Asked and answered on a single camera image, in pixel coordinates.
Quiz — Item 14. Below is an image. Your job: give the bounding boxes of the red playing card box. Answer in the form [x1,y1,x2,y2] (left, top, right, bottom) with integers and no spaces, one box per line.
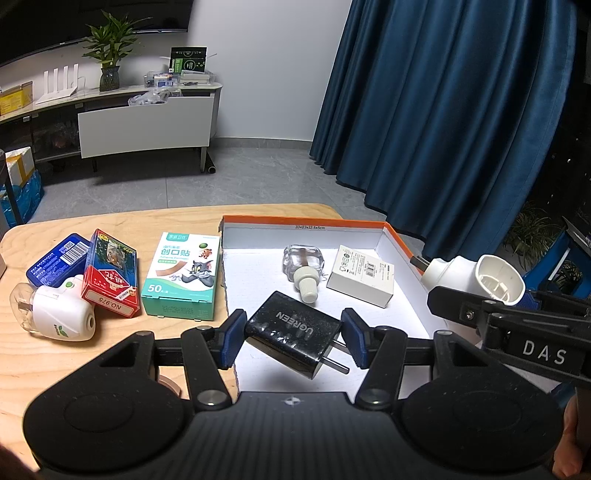
[82,228,140,319]

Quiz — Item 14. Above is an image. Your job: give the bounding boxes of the black television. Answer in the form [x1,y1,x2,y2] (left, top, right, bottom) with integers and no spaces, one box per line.
[0,0,194,65]

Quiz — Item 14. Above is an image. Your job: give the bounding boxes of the teal plaster box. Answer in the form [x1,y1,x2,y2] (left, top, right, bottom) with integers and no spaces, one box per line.
[141,232,222,320]

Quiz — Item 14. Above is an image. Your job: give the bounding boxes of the black green box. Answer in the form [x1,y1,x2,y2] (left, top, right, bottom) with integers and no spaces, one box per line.
[169,46,208,77]

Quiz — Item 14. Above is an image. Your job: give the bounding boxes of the black charger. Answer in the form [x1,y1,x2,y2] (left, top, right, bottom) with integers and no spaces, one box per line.
[244,290,350,380]

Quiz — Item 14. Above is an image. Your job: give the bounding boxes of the clear liquid bottle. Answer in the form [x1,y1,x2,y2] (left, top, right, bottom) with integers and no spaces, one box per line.
[283,244,326,303]

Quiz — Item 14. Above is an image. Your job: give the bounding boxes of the person's right hand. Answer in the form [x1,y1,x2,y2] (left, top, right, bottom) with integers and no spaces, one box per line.
[551,394,591,478]

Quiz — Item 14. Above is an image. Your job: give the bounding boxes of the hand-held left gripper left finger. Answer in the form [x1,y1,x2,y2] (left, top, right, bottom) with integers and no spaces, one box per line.
[95,308,247,414]

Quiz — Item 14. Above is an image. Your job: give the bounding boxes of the clear plastic containers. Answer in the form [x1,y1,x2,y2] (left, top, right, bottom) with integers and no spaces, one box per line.
[143,71,178,88]

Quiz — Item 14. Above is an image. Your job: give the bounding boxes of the blue curtain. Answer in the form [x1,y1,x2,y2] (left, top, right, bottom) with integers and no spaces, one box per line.
[310,0,583,259]

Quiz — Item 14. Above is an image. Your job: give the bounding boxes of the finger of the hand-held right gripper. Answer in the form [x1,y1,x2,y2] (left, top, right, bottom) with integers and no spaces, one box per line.
[522,289,591,318]
[427,286,486,329]

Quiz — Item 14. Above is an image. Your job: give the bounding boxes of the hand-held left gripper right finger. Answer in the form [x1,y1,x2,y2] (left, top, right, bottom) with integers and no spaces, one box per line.
[341,307,491,411]

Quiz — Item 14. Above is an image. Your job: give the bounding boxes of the white television cabinet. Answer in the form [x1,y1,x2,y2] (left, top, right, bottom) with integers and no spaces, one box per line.
[0,80,223,174]

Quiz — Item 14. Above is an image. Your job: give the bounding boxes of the white router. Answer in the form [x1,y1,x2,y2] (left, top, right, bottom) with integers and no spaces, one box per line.
[36,65,80,104]

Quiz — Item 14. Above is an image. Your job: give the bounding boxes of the clear plastic bag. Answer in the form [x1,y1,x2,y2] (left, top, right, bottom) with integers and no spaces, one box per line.
[128,89,169,107]

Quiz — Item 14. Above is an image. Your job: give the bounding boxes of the potted plant dark pot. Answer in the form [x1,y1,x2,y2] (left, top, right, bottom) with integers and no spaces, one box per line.
[83,11,151,92]

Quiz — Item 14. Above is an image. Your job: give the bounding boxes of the blue bag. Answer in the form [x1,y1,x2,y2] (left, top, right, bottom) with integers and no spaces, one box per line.
[0,171,46,227]

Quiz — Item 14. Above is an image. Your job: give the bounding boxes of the white plug-in device clear cap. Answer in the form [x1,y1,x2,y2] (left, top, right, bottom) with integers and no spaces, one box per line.
[9,274,97,342]

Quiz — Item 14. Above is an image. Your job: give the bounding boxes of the white cardboard tray orange rim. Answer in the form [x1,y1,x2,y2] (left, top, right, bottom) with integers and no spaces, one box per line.
[218,215,439,402]

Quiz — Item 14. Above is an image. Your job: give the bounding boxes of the cardboard box yellow tape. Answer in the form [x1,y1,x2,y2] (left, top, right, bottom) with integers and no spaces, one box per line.
[2,147,37,185]

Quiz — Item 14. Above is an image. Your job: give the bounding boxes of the small white labelled box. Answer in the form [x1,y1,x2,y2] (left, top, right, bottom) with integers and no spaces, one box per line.
[326,244,397,309]

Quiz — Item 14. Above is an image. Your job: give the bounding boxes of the blue stool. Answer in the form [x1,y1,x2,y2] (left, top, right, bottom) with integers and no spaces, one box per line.
[524,231,591,296]

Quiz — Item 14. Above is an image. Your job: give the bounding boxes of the blue tin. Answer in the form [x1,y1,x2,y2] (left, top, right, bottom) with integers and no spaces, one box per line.
[26,233,93,289]

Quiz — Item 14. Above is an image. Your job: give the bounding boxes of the dark leafy plant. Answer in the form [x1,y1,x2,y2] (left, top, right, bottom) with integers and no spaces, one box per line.
[503,203,568,273]

